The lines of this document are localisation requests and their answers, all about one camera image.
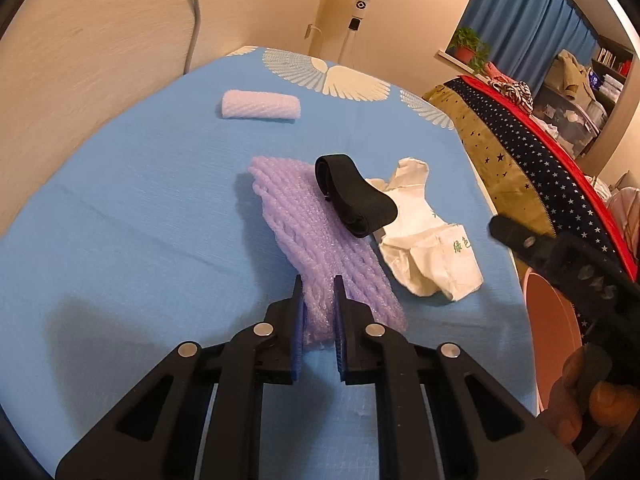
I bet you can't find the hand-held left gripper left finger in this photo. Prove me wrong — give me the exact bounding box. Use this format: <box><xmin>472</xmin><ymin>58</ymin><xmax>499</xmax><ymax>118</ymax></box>
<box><xmin>55</xmin><ymin>276</ymin><xmax>306</xmax><ymax>480</ymax></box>

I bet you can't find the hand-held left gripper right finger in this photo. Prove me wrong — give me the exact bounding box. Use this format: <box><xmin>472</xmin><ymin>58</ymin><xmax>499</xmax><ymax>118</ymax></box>
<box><xmin>333</xmin><ymin>275</ymin><xmax>584</xmax><ymax>480</ymax></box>

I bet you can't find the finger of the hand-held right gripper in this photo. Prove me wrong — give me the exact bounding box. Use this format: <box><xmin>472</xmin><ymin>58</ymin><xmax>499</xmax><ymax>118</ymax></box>
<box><xmin>488</xmin><ymin>213</ymin><xmax>567</xmax><ymax>281</ymax></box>

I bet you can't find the pink plastic bucket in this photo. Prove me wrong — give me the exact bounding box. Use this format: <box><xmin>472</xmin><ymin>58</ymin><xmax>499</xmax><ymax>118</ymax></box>
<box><xmin>521</xmin><ymin>267</ymin><xmax>586</xmax><ymax>417</ymax></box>

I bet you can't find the purple foam net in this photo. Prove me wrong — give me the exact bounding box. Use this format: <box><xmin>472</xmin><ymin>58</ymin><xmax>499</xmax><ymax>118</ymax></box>
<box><xmin>248</xmin><ymin>156</ymin><xmax>407</xmax><ymax>346</ymax></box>

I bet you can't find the person's right hand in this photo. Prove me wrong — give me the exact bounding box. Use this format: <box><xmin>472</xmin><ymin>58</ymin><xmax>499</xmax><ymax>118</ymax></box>
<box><xmin>542</xmin><ymin>344</ymin><xmax>640</xmax><ymax>456</ymax></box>

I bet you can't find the navy star print blanket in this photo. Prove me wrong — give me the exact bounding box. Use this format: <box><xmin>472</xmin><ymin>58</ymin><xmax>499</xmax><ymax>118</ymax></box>
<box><xmin>422</xmin><ymin>77</ymin><xmax>640</xmax><ymax>321</ymax></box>

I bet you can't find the red blanket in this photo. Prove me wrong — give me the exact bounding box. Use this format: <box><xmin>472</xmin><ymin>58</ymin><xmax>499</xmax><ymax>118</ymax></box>
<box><xmin>460</xmin><ymin>74</ymin><xmax>640</xmax><ymax>281</ymax></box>

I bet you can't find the white plastic bag green print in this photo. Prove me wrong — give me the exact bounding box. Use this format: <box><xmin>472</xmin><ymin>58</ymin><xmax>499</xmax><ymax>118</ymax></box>
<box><xmin>365</xmin><ymin>158</ymin><xmax>484</xmax><ymax>302</ymax></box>

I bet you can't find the white pillow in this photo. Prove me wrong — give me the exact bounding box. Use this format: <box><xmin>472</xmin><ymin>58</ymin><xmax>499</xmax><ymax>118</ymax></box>
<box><xmin>607</xmin><ymin>172</ymin><xmax>640</xmax><ymax>222</ymax></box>

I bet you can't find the clear plastic storage box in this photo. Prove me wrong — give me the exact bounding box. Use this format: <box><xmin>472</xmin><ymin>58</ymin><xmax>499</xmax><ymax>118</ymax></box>
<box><xmin>537</xmin><ymin>85</ymin><xmax>609</xmax><ymax>154</ymax></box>

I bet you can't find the black white striped cloth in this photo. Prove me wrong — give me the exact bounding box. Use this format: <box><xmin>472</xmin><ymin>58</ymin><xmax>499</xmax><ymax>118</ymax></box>
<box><xmin>489</xmin><ymin>80</ymin><xmax>535</xmax><ymax>111</ymax></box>

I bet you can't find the black elastic band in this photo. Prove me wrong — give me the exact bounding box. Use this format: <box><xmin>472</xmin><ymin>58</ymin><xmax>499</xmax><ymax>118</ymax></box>
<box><xmin>315</xmin><ymin>154</ymin><xmax>398</xmax><ymax>240</ymax></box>

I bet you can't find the pink cloth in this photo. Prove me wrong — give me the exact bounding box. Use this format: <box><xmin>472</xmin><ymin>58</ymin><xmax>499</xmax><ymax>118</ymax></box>
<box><xmin>482</xmin><ymin>62</ymin><xmax>516</xmax><ymax>86</ymax></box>

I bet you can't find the beige coat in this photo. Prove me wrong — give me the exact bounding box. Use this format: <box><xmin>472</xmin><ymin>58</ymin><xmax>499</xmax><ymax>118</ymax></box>
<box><xmin>547</xmin><ymin>50</ymin><xmax>599</xmax><ymax>104</ymax></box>

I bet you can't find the wooden bookshelf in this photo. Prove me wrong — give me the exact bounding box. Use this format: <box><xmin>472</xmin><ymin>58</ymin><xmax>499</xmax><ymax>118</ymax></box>
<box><xmin>590</xmin><ymin>35</ymin><xmax>636</xmax><ymax>107</ymax></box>

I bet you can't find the white windowsill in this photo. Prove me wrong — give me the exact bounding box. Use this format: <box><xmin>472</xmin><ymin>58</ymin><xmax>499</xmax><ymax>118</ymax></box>
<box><xmin>434</xmin><ymin>50</ymin><xmax>481</xmax><ymax>69</ymax></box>

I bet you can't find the potted green plant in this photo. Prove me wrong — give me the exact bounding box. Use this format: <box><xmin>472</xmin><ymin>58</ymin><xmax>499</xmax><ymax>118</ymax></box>
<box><xmin>447</xmin><ymin>27</ymin><xmax>493</xmax><ymax>76</ymax></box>

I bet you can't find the blue feather print cloth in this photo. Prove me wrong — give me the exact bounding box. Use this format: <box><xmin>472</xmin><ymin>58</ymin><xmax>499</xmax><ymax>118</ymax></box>
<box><xmin>0</xmin><ymin>45</ymin><xmax>536</xmax><ymax>480</ymax></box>

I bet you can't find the blue curtain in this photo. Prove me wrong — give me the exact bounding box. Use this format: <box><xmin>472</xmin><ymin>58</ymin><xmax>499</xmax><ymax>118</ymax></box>
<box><xmin>457</xmin><ymin>0</ymin><xmax>599</xmax><ymax>86</ymax></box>

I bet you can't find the pale lilac foam net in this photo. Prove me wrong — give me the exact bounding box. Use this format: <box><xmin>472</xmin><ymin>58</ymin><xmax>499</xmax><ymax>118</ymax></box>
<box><xmin>220</xmin><ymin>90</ymin><xmax>302</xmax><ymax>122</ymax></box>

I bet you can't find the white standing fan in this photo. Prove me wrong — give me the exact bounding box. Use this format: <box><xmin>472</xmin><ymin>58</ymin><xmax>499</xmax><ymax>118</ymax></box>
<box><xmin>337</xmin><ymin>0</ymin><xmax>430</xmax><ymax>59</ymax></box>

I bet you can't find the grey wall cable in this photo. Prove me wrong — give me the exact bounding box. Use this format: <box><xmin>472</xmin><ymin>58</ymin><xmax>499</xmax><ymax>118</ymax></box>
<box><xmin>182</xmin><ymin>0</ymin><xmax>203</xmax><ymax>74</ymax></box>

